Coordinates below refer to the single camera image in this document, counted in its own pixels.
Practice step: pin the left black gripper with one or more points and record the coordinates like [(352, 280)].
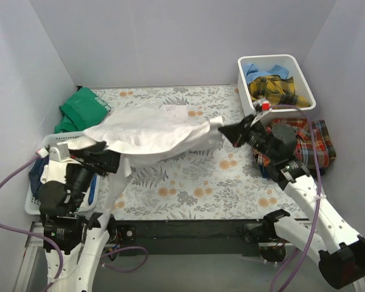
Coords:
[(101, 160)]

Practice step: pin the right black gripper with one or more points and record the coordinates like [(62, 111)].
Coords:
[(243, 134)]

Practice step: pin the white long sleeve shirt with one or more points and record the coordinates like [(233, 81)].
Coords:
[(144, 135)]

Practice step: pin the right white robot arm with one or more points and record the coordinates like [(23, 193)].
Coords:
[(337, 248)]

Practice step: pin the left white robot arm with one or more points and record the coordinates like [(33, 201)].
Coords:
[(73, 244)]

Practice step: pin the white laundry basket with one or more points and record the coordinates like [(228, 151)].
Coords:
[(32, 205)]

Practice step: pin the dark blue garment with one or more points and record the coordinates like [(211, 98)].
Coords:
[(35, 175)]

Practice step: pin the red plaid shirt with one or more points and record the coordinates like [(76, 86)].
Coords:
[(325, 151)]

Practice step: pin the yellow plaid shirt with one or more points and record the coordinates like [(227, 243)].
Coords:
[(277, 91)]

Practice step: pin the white plastic bin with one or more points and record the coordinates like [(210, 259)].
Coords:
[(265, 63)]

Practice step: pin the floral table cloth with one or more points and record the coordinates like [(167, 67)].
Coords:
[(218, 183)]

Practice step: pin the blue shirt in bin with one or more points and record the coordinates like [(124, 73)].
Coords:
[(251, 72)]

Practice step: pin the green shirt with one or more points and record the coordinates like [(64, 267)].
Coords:
[(82, 110)]

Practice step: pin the aluminium frame rail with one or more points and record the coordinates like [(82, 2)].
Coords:
[(34, 244)]

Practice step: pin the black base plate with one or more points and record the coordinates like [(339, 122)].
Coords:
[(199, 237)]

